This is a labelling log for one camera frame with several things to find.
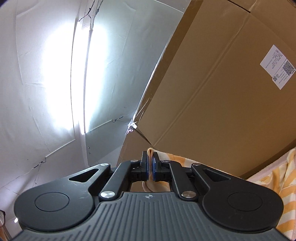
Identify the white shipping label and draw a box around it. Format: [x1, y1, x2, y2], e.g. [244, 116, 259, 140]
[260, 45, 295, 90]

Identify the large brown cardboard box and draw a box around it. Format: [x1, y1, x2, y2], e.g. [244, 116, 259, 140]
[135, 1, 295, 177]

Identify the pink terry towel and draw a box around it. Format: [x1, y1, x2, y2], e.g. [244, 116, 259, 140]
[247, 155, 288, 182]

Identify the left brown cardboard box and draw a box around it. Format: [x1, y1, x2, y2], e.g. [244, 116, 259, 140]
[116, 128, 153, 167]

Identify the orange white striped garment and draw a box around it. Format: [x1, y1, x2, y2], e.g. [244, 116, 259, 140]
[142, 148, 295, 240]

